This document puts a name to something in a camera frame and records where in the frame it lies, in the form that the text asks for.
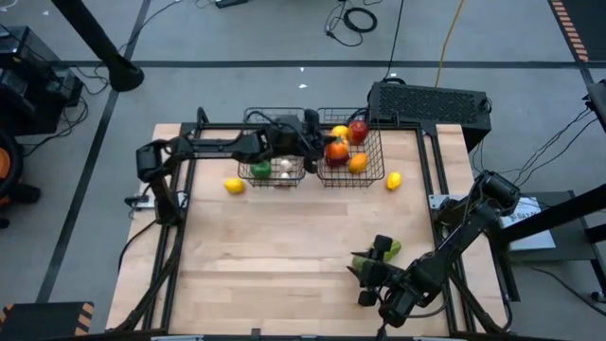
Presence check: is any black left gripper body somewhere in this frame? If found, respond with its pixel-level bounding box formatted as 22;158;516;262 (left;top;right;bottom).
258;108;329;174

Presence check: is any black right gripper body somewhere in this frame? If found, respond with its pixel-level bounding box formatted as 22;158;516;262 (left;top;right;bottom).
357;234;409;308

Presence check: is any orange-red persimmon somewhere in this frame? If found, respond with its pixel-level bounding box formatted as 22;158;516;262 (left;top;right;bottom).
324;136;352;163

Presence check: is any red apple with stem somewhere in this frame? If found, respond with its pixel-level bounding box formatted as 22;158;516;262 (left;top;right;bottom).
348;119;370;146

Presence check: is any orange fruit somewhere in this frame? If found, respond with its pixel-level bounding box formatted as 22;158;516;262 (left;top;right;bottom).
348;152;369;175

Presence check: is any green bell pepper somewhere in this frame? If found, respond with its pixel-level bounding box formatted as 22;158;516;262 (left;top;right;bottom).
250;159;274;180

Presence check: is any black perforated computer case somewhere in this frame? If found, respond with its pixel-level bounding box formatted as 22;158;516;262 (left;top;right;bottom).
367;80;493;153

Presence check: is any white printed paper sheet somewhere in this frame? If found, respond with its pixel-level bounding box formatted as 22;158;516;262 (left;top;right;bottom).
501;195;558;252

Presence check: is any black pole with round base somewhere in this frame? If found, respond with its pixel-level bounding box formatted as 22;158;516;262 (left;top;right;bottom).
49;0;146;94

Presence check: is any black side table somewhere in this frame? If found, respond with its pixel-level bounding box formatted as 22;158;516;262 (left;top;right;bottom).
481;182;606;304

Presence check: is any black equipment rack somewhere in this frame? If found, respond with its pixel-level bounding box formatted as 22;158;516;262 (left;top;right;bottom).
0;24;85;137

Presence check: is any orange and black machine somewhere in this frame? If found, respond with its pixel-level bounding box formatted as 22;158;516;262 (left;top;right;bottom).
0;130;43;231

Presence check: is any black mat with orange stripes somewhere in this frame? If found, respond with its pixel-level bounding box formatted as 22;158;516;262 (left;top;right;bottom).
547;0;606;63

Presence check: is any black box with hazard stripes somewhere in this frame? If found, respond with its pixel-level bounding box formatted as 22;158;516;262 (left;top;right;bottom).
0;300;96;341

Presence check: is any black wire basket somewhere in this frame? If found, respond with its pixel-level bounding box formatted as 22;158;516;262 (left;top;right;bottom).
314;106;385;189
236;106;308;188

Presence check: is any black metal rig frame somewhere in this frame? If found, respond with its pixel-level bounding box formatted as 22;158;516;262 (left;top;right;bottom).
113;106;511;335

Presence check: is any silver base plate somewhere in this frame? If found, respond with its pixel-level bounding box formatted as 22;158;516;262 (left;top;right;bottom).
123;191;156;210
428;193;458;210

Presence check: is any coiled black cable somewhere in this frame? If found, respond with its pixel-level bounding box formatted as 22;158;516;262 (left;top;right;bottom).
324;0;379;48

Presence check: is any black floor cable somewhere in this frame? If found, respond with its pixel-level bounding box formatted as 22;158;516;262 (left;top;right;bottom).
382;0;406;81

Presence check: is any yellow floor cable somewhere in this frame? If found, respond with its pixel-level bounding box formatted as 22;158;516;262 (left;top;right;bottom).
434;0;468;89

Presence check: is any black device with cables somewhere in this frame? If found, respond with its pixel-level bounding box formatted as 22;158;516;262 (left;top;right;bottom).
582;79;606;135

